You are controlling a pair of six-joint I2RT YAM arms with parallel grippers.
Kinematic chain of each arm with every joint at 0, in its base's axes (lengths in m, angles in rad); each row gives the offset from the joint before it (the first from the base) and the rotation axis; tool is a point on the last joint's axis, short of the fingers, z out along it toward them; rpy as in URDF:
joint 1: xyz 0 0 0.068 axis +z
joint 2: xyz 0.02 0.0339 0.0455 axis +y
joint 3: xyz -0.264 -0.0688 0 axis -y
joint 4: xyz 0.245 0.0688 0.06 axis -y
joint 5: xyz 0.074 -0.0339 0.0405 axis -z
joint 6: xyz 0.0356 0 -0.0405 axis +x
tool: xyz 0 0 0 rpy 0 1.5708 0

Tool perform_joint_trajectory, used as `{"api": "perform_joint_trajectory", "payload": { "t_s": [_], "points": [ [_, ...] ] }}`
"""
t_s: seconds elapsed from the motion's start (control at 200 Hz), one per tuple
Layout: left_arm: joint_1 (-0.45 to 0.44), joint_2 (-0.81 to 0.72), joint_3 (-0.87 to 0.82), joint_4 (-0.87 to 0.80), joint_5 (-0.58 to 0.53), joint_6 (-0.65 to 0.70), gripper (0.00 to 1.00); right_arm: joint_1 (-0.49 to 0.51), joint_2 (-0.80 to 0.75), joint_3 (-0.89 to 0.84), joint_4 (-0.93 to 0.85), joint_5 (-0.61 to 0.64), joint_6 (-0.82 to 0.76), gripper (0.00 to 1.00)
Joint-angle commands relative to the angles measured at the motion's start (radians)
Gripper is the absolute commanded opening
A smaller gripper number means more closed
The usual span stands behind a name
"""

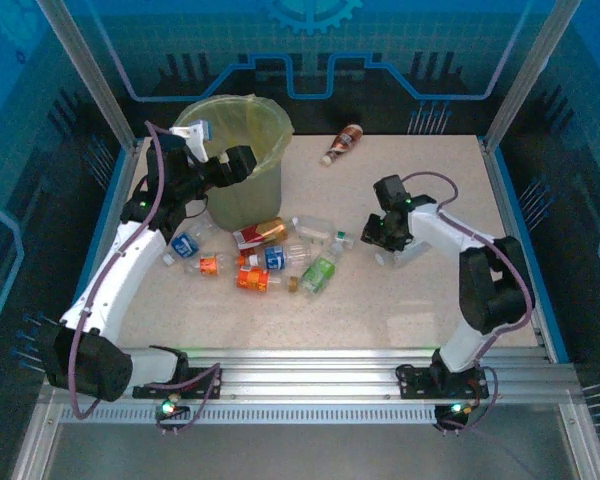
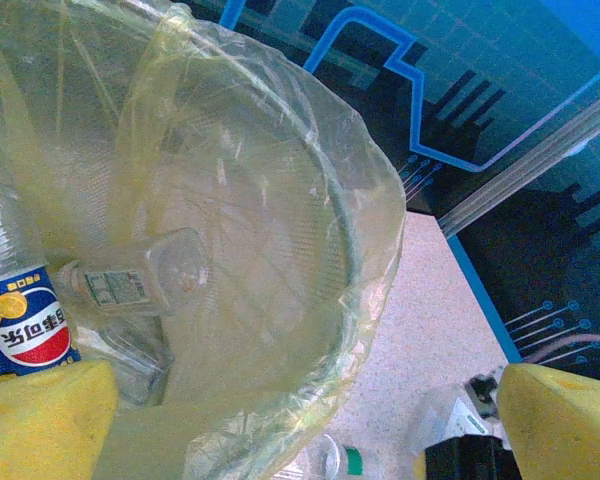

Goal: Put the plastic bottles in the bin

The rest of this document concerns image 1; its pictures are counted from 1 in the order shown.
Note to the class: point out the square clear bottle white label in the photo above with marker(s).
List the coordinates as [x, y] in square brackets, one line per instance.
[412, 253]

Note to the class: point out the clear bottle pale label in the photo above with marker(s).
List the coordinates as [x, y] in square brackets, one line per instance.
[315, 227]

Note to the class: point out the green label bottle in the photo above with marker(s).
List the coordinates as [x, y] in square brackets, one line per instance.
[317, 275]

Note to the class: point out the brown swirl label bottle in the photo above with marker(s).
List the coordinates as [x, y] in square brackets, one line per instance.
[344, 142]

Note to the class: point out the small bottle orange cap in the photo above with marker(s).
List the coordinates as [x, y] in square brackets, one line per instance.
[209, 263]

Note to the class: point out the ribbed clear bottle blue label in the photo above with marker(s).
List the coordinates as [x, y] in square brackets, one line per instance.
[276, 257]

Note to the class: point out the orange label bottle gold cap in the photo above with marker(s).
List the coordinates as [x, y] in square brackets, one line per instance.
[252, 279]

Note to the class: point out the mesh waste bin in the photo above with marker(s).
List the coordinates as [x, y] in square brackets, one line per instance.
[250, 200]

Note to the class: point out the yellow-green bin bag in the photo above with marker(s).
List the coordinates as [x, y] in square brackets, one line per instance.
[275, 140]

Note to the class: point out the gold and red bottle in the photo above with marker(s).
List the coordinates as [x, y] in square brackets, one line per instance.
[260, 232]

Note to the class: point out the small board green LED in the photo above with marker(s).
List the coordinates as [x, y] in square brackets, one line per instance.
[167, 407]
[455, 410]

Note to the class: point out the aluminium side rail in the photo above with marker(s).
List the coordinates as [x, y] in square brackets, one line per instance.
[500, 190]
[132, 160]

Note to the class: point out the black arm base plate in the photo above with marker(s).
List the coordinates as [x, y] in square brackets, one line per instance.
[412, 380]
[195, 373]

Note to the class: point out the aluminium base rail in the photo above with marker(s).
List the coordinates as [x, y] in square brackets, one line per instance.
[305, 375]

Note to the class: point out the aluminium frame post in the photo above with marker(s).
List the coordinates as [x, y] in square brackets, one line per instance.
[80, 50]
[535, 60]

